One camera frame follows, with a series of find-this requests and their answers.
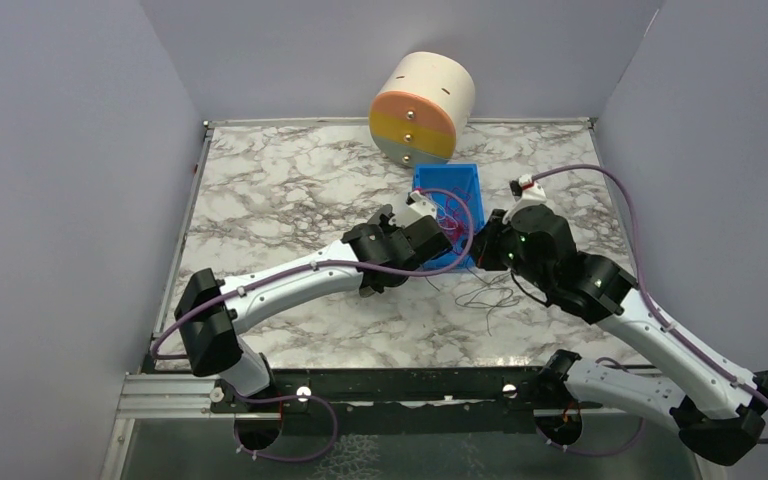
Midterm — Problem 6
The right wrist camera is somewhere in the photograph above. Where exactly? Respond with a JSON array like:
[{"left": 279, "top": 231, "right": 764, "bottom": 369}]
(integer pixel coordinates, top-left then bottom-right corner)
[{"left": 508, "top": 175, "right": 547, "bottom": 215}]

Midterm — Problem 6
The blue plastic bin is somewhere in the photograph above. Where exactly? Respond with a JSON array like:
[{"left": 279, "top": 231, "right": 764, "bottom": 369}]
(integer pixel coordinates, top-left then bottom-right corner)
[{"left": 413, "top": 163, "right": 485, "bottom": 262}]

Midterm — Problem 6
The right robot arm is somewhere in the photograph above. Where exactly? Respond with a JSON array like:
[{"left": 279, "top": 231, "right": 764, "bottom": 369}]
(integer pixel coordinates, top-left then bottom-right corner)
[{"left": 461, "top": 205, "right": 768, "bottom": 466}]

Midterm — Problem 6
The cream cylindrical drawer container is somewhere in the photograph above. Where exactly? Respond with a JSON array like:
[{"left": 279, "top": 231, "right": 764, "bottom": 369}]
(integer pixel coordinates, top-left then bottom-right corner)
[{"left": 368, "top": 51, "right": 476, "bottom": 168}]

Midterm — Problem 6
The aluminium frame rail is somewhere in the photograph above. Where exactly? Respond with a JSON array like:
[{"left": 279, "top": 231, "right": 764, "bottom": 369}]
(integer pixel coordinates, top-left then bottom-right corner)
[{"left": 116, "top": 374, "right": 215, "bottom": 420}]

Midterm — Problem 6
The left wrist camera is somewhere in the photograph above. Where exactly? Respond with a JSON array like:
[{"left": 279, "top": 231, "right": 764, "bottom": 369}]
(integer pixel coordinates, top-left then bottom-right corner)
[{"left": 404, "top": 190, "right": 438, "bottom": 224}]

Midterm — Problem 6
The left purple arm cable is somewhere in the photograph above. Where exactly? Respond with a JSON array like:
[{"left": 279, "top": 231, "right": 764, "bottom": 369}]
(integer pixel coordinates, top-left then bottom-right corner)
[{"left": 150, "top": 188, "right": 477, "bottom": 463}]

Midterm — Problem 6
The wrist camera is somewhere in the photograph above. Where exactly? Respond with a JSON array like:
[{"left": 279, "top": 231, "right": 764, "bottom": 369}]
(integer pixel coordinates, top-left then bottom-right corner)
[
  {"left": 404, "top": 190, "right": 438, "bottom": 224},
  {"left": 508, "top": 175, "right": 547, "bottom": 215}
]

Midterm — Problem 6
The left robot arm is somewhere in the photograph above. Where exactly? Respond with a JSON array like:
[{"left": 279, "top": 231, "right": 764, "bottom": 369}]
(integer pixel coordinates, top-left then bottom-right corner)
[{"left": 174, "top": 195, "right": 452, "bottom": 397}]

